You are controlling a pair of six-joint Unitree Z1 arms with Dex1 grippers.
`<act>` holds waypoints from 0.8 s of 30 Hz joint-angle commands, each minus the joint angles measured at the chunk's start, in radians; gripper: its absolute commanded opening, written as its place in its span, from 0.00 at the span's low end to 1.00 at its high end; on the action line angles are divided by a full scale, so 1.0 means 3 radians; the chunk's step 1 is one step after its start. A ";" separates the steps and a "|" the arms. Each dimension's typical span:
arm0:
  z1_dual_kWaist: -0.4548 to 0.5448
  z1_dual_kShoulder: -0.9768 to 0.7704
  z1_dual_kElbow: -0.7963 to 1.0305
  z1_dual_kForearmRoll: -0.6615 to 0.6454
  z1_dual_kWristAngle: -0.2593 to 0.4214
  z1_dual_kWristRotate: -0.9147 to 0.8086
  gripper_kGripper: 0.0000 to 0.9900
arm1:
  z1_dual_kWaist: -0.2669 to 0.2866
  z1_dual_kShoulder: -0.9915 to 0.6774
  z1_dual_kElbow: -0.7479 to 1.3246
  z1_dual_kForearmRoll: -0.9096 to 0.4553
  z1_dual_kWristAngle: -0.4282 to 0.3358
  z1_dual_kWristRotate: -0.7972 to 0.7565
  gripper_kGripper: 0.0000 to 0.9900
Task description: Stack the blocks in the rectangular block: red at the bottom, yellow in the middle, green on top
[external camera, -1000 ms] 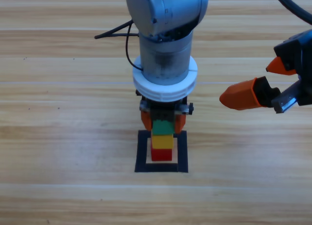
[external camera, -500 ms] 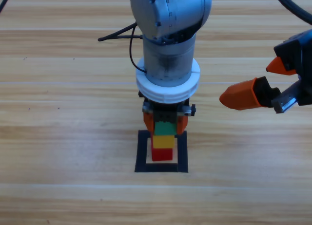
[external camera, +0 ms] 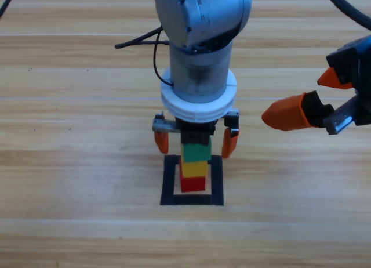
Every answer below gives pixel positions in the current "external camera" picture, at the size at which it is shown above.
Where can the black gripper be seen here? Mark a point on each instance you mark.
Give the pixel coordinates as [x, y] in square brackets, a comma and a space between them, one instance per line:
[197, 131]
[359, 65]

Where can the green cube block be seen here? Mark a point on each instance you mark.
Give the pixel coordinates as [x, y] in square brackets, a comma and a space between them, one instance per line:
[197, 153]

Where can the yellow cube block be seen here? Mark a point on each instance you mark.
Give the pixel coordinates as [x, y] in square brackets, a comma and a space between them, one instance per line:
[194, 169]

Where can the red cube block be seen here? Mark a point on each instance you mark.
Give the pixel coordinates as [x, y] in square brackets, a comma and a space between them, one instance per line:
[192, 184]

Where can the black tape rectangle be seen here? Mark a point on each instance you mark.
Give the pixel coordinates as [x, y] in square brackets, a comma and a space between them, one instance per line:
[168, 181]

